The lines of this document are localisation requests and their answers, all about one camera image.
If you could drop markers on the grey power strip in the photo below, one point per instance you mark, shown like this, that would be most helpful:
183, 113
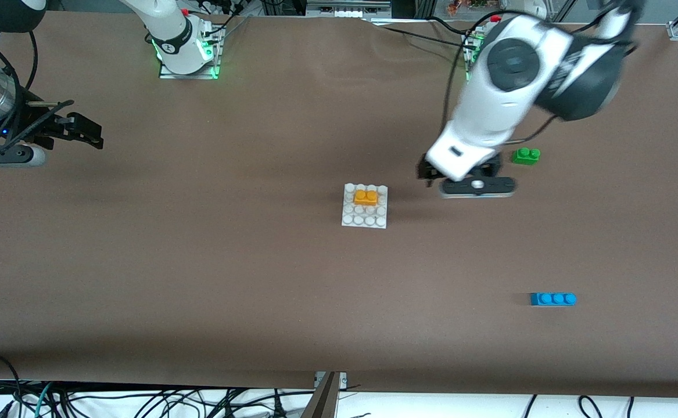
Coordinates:
344, 10

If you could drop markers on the brown paper table cover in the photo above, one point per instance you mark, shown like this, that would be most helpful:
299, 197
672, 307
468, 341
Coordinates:
257, 145

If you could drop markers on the yellow two-stud block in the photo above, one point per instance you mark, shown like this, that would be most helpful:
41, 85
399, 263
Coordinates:
366, 198

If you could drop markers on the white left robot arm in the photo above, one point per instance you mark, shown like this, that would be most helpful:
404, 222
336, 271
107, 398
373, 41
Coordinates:
513, 64

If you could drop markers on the white studded base plate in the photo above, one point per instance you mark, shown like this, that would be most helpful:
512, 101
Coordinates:
365, 219

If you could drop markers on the metal table edge bracket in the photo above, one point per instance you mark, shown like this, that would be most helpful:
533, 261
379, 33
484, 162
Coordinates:
324, 400

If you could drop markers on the blue three-stud block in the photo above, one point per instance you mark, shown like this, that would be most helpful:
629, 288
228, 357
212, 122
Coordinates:
551, 299

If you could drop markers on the green two-stud block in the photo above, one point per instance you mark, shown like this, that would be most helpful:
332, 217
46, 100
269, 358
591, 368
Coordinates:
524, 157

